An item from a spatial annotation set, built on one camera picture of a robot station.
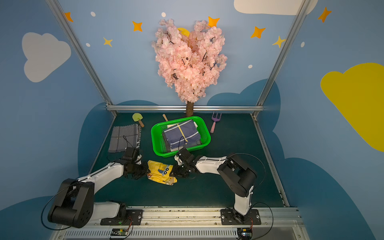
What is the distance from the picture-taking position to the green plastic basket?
973 millimetres

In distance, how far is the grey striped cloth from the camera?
1.03m

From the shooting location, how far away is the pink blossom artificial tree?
64 cm
